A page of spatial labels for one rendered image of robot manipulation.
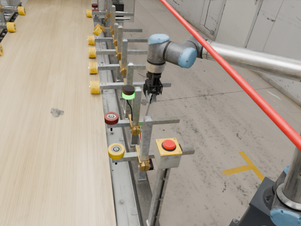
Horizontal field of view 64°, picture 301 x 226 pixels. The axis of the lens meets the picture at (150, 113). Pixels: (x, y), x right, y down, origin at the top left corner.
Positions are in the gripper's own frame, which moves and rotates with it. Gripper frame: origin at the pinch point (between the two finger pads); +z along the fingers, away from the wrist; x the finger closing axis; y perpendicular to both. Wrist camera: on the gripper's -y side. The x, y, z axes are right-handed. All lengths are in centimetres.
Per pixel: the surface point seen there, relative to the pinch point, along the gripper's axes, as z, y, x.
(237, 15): 32, -292, 230
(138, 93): -7.6, 3.6, -7.5
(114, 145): 11.0, 20.3, -21.1
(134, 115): 6.3, 3.5, -8.7
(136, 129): 14.6, 6.1, -7.4
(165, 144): -21, 53, -9
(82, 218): 12, 55, -37
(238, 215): 101, 23, 79
